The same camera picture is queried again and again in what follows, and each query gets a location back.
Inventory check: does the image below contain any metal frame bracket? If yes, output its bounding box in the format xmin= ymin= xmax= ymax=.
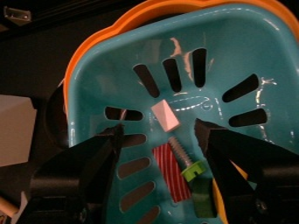
xmin=3 ymin=6 xmax=33 ymax=22

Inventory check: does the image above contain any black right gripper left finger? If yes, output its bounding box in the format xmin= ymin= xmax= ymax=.
xmin=19 ymin=122 xmax=127 ymax=224

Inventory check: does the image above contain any red white striped toy piece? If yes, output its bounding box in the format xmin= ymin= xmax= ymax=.
xmin=151 ymin=142 xmax=192 ymax=204

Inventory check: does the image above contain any pink eraser block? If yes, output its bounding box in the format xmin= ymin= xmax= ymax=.
xmin=149 ymin=99 xmax=181 ymax=134

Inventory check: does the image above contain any teal plastic strainer basket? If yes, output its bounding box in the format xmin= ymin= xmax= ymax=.
xmin=67 ymin=3 xmax=299 ymax=224

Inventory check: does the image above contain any grey toy screw green head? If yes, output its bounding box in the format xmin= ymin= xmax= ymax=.
xmin=167 ymin=136 xmax=208 ymax=183

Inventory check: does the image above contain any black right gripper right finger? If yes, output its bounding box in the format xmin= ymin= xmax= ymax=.
xmin=192 ymin=117 xmax=299 ymax=224

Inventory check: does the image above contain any dark green toy block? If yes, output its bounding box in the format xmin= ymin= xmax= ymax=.
xmin=191 ymin=178 xmax=219 ymax=219

